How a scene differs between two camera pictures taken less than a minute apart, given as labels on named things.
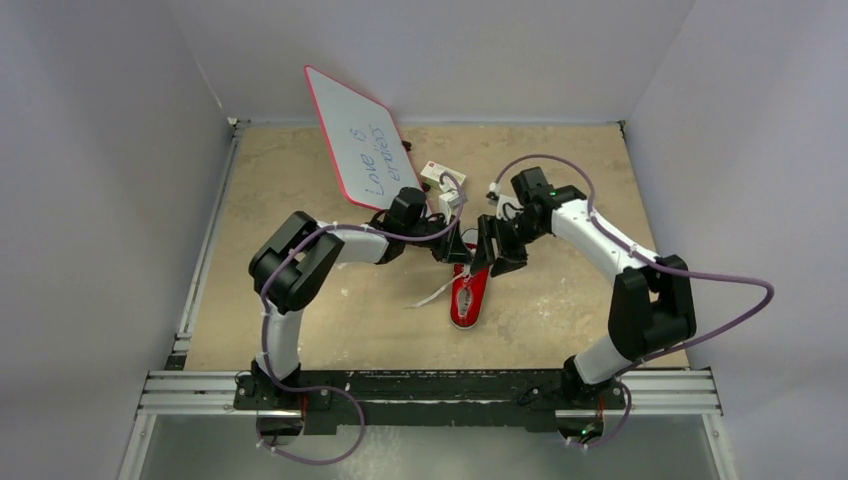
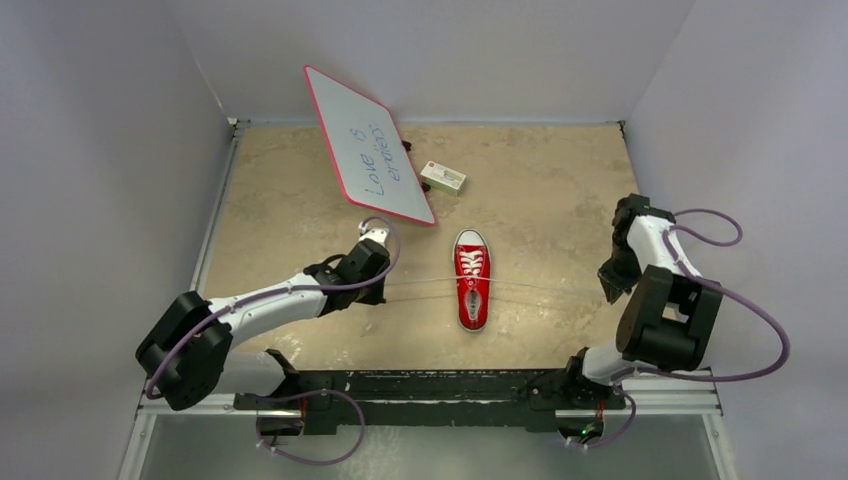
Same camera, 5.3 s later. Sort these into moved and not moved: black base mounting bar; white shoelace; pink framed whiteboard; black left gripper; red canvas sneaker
Moved: red canvas sneaker; white shoelace; black left gripper
Not moved: pink framed whiteboard; black base mounting bar
